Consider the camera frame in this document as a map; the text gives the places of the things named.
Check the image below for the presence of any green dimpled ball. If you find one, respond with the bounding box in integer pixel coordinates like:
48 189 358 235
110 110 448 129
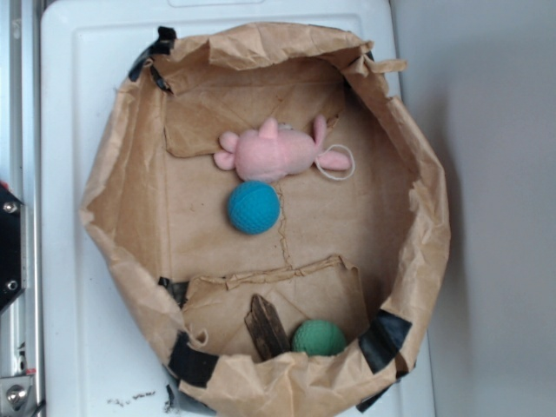
291 320 347 356

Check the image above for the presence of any pink plush bunny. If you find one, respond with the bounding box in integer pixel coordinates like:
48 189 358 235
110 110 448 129
213 115 355 183

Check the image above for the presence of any aluminium frame rail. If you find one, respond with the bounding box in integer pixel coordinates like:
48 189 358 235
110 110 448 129
1 1 46 416

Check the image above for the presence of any brown paper bag bin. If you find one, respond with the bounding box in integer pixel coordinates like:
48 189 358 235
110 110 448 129
80 23 450 416

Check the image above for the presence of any dark brown wood piece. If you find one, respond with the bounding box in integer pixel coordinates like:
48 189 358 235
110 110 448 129
244 294 290 361

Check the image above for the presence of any blue dimpled ball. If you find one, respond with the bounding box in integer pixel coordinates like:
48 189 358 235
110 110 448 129
227 181 281 235

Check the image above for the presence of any black metal bracket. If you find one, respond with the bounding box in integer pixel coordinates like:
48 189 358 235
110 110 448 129
0 181 24 314

